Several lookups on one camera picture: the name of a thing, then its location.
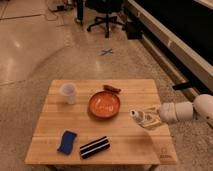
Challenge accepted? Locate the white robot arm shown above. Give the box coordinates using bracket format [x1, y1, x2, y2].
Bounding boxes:
[144, 94, 213, 129]

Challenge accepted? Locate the blue sponge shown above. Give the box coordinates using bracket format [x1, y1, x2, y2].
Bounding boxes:
[57, 131, 77, 155]

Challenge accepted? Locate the black box on floor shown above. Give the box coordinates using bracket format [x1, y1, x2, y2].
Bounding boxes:
[126, 22, 143, 40]

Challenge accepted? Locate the black office chair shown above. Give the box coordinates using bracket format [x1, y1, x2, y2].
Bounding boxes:
[85, 0, 125, 38]

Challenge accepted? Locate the long wall bench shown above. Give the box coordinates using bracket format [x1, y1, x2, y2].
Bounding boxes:
[124, 0, 213, 93]

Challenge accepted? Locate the brown sausage-shaped object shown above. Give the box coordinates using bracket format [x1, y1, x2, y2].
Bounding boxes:
[103, 85, 121, 93]

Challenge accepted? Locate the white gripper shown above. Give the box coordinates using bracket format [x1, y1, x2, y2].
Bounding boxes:
[144, 107, 162, 130]

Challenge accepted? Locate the black white striped block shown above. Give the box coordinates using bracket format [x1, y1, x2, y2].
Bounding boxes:
[80, 136, 110, 159]

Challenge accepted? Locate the white plastic bottle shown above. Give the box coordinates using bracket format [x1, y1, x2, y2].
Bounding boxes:
[130, 110, 146, 129]

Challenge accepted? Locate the wooden table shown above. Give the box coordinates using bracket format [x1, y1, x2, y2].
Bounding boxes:
[25, 79, 177, 166]

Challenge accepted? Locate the translucent plastic cup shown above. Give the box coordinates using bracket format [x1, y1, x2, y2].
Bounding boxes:
[59, 83, 77, 104]

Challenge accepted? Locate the orange round plate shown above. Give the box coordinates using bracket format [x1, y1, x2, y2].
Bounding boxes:
[88, 91, 120, 118]

